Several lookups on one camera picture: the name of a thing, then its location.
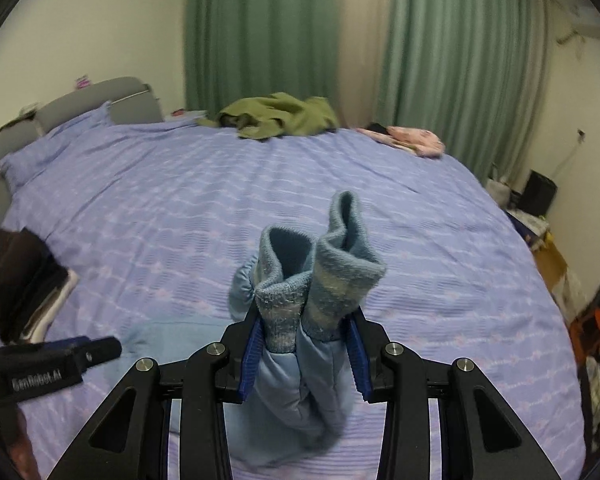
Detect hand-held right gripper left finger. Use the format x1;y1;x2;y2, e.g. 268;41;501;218
47;306;262;480

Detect white bag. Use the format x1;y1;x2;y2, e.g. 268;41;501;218
485;176;514;209

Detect light blue pants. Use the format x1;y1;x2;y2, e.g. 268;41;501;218
124;191;387;456

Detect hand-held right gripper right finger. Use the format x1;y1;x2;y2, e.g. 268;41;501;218
346;306;564;480

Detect person's left forearm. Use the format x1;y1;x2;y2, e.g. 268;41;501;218
0;400;40;480

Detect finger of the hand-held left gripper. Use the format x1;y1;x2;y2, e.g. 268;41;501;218
79;337;124;368
44;336;93;351

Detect yellow cardboard box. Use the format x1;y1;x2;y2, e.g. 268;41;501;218
531;239;569;287

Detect dark brown folded garment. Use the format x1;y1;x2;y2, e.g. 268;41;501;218
0;227;72;347

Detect grey padded headboard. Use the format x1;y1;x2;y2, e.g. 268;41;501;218
0;76;164;228

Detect black box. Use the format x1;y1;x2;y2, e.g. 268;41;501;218
522;169;559;217

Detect pink patterned garment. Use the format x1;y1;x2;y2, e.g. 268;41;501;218
355;125;446;160

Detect olive green garment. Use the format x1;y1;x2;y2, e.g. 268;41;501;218
196;92;340;141

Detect green curtain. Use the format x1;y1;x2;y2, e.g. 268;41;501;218
183;0;342;130
374;0;552;187

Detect orange and black object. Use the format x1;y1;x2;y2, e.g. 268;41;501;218
569;278;600;358

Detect purple pillow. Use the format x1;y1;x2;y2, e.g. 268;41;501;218
0;101;115;193

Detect bed with purple sheet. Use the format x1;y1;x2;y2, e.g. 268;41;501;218
0;105;590;480

